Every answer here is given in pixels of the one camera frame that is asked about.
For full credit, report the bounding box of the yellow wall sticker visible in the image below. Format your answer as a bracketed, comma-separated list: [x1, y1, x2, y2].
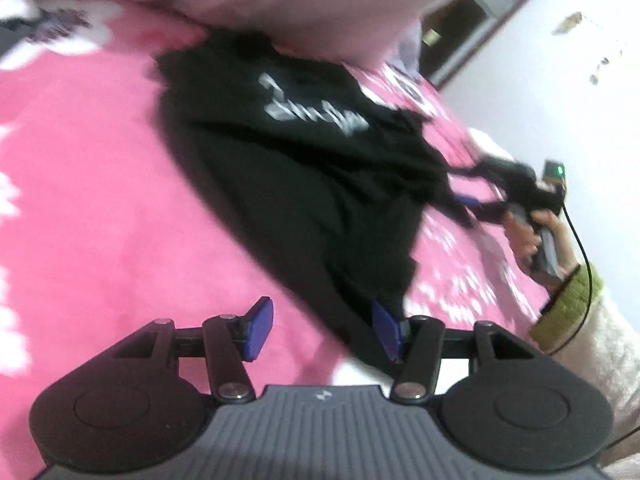
[552, 11, 588, 36]

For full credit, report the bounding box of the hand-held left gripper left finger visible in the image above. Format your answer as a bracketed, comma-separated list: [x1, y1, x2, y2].
[116, 296, 275, 405]

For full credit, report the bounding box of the black printed t-shirt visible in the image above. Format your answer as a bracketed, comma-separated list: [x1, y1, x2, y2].
[157, 30, 473, 376]

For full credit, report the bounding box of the person's right forearm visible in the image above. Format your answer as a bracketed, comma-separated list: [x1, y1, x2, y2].
[529, 262, 640, 466]

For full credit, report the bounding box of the black cable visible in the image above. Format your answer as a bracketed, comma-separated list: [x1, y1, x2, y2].
[550, 200, 595, 356]

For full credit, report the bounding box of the pink floral blanket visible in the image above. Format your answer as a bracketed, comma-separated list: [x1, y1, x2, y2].
[0, 0, 561, 480]

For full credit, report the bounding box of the person's right hand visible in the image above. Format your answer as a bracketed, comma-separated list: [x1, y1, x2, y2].
[502, 208, 582, 278]

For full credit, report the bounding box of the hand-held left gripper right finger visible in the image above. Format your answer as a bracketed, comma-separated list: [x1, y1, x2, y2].
[372, 300, 538, 405]

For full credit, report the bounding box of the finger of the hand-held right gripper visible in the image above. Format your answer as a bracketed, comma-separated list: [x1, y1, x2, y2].
[452, 195, 512, 224]
[447, 160, 503, 181]

